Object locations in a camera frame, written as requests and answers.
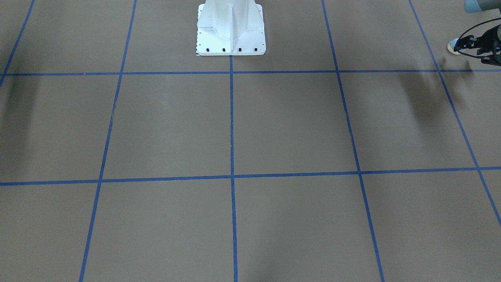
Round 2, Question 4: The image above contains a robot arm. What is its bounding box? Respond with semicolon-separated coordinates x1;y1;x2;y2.
448;0;501;65

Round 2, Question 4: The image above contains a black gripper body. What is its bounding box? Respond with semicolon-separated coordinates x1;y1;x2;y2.
482;28;501;54

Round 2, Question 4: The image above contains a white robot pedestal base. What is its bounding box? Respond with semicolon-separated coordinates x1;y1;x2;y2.
196;0;267;56

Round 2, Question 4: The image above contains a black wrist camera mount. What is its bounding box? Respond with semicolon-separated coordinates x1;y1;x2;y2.
481;54;501;66

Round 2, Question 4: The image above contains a blue call bell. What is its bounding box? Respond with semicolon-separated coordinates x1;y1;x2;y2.
446;38;465;55

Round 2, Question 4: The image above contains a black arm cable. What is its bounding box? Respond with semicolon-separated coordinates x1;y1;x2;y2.
457;18;501;63

